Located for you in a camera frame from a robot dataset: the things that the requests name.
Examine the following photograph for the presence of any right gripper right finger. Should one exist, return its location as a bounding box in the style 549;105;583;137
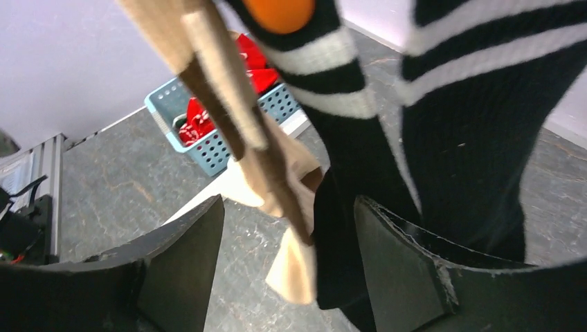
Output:
354;197;586;331

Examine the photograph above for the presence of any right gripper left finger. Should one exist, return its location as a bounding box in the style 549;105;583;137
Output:
1;196;224;331

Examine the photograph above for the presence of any black white-striped sock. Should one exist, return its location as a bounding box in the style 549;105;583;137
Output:
231;1;419;331

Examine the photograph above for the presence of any orange clothespin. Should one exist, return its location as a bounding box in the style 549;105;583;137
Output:
243;0;316;35

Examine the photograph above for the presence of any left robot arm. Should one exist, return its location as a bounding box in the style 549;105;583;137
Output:
1;175;58;266

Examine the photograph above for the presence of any silver white drying rack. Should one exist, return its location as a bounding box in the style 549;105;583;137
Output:
163;109;309;225

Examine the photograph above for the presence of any red sock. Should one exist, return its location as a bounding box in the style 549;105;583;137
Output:
179;30;279;154

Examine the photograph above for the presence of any light blue plastic basket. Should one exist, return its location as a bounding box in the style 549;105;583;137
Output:
144;78;303;176

